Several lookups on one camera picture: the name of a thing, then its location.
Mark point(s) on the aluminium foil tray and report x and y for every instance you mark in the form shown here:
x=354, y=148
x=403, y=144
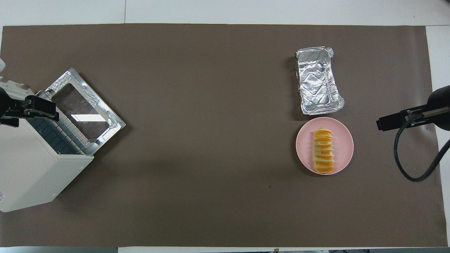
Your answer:
x=316, y=84

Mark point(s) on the pink round plate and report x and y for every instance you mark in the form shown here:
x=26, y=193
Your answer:
x=342, y=147

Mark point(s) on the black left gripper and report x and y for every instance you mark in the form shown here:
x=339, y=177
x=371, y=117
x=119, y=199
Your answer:
x=7, y=105

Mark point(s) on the glass oven door silver frame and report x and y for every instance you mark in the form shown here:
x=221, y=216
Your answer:
x=105, y=121

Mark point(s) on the cream white toaster oven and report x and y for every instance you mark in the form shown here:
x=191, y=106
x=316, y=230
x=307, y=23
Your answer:
x=31, y=172

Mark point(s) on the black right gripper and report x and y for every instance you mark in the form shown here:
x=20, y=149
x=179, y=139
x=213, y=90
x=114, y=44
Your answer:
x=440, y=100

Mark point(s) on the orange sliced bread loaf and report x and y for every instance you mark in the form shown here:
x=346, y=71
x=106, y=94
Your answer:
x=323, y=151

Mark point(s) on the brown table mat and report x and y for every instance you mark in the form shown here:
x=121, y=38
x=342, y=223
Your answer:
x=211, y=105

